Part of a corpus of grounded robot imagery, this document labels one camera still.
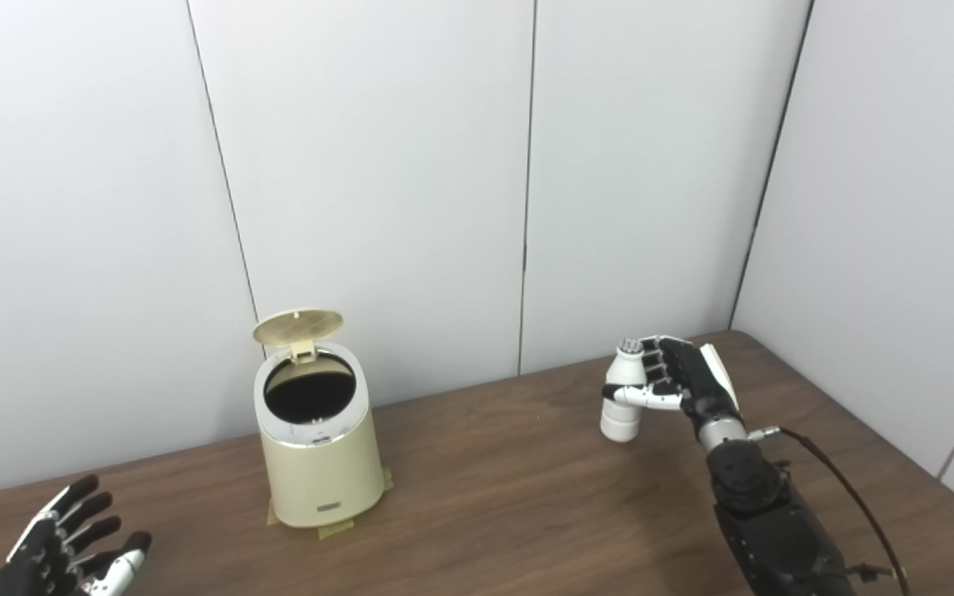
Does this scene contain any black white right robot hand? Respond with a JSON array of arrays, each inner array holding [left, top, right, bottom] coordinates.
[[603, 334, 741, 431]]

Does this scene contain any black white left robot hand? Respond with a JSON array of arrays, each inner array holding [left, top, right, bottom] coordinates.
[[0, 474, 152, 596]]

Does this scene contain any small white plastic bottle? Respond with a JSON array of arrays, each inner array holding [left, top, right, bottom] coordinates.
[[600, 338, 648, 443]]

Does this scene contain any cream round bin lid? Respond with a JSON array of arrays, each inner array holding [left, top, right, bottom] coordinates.
[[253, 310, 344, 364]]

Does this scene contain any cream-colored round bin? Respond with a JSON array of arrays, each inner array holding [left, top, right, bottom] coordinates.
[[253, 342, 385, 528]]

